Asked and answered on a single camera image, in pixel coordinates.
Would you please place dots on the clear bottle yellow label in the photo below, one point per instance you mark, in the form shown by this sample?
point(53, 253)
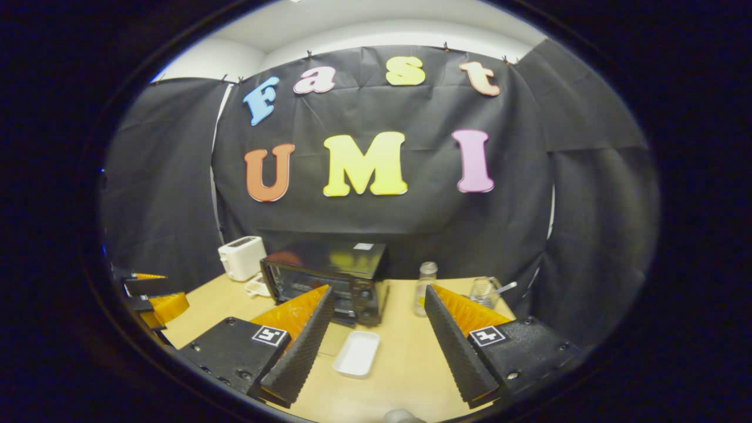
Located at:
point(424, 288)

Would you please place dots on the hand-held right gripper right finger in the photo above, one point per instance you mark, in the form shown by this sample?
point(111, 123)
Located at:
point(458, 352)

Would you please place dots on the white toaster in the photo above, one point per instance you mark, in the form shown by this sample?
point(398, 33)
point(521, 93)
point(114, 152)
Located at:
point(241, 258)

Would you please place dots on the black backdrop cloth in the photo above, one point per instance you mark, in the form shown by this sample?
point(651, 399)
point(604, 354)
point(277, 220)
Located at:
point(382, 223)

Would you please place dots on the metal spoon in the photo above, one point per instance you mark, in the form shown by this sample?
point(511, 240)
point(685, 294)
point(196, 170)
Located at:
point(506, 287)

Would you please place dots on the metal mesh holder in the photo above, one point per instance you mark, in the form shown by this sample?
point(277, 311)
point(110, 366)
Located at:
point(483, 292)

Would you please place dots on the white rectangular tray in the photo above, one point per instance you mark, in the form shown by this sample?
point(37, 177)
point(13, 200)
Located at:
point(356, 354)

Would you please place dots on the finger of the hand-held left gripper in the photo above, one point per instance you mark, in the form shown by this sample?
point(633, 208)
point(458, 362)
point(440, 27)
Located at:
point(147, 286)
point(170, 306)

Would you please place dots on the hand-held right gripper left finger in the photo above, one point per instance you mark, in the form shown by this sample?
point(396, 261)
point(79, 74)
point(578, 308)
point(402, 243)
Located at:
point(302, 352)

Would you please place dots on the black electric oven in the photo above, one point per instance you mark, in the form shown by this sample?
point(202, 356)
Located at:
point(352, 264)

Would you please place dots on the white divided seasoning dish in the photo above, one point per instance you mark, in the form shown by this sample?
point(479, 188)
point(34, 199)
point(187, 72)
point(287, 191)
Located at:
point(257, 288)

